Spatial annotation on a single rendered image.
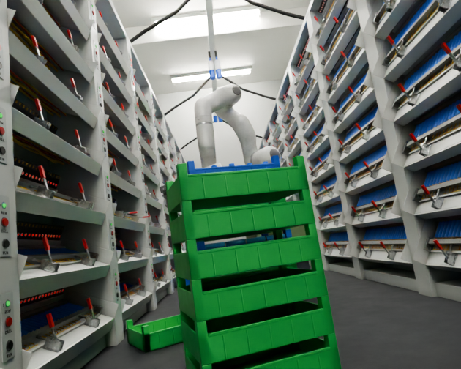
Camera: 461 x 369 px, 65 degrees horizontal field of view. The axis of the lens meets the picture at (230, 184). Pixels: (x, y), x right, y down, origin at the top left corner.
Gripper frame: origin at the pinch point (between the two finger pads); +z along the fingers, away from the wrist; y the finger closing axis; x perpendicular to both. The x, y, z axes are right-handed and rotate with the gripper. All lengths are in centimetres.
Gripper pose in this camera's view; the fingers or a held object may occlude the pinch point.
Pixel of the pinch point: (163, 190)
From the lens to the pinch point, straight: 182.6
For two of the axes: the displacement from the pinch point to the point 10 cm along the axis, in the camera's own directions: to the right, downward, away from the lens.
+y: -0.2, 1.7, 9.9
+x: -3.4, -9.3, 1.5
